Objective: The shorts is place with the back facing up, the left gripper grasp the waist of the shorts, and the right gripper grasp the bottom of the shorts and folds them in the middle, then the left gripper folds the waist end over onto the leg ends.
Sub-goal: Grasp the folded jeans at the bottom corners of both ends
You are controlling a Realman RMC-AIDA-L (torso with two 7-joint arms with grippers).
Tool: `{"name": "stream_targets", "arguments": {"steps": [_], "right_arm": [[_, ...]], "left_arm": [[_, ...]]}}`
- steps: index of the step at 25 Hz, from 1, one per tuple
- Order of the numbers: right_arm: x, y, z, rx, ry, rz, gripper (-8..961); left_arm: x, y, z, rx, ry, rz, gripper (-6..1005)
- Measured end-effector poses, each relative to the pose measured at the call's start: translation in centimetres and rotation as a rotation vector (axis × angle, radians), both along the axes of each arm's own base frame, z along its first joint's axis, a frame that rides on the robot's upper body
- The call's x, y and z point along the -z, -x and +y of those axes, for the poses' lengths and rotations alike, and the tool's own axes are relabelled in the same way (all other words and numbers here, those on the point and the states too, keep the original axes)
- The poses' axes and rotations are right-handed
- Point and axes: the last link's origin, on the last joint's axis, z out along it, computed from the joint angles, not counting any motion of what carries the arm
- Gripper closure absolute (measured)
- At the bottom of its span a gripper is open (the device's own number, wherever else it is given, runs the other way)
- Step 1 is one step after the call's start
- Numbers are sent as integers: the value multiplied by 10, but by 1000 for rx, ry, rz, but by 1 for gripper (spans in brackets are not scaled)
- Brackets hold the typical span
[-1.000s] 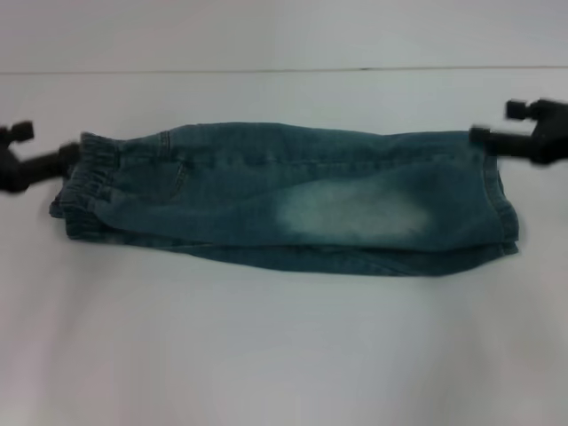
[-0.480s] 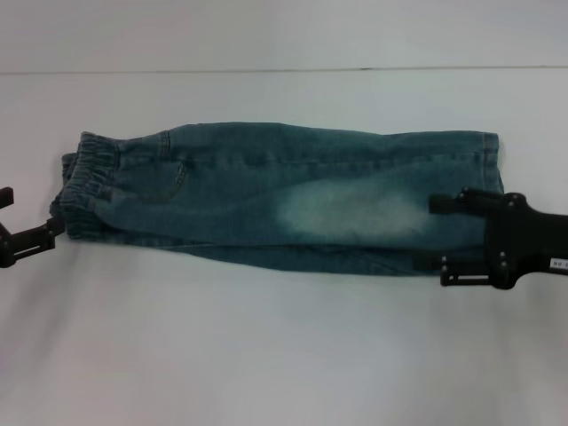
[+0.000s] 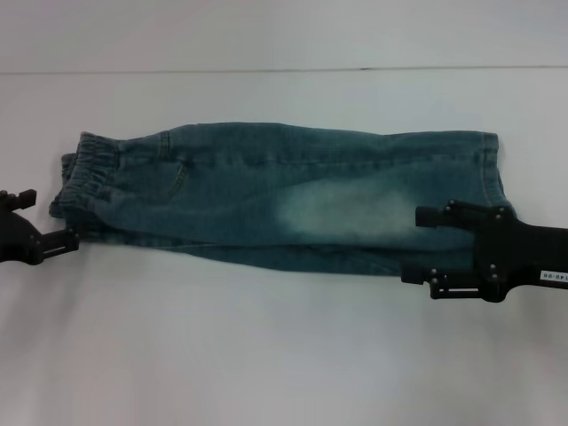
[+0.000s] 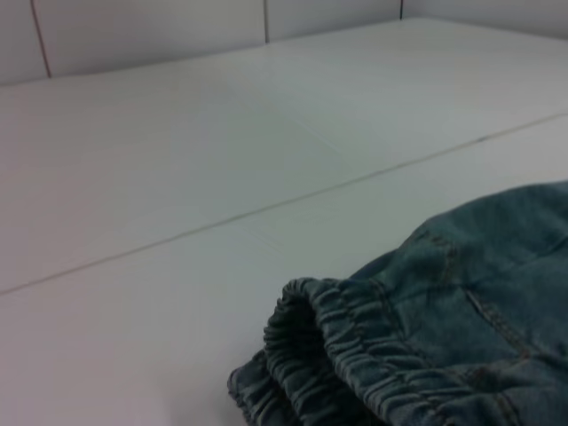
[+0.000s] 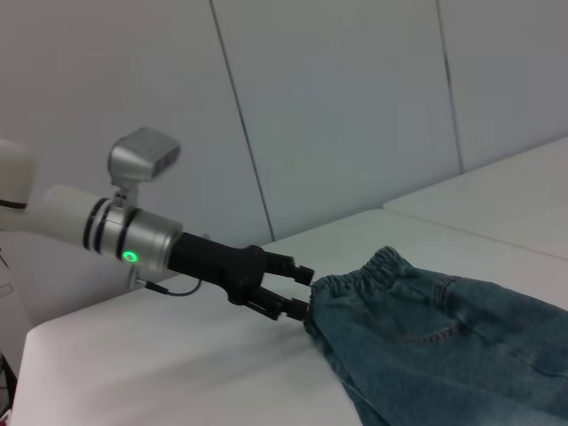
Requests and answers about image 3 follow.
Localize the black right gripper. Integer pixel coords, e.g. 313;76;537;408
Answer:
400;200;568;304

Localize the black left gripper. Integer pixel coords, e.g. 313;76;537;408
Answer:
0;188;82;266

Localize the blue denim shorts basketball print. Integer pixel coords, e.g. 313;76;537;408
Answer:
48;122;509;281

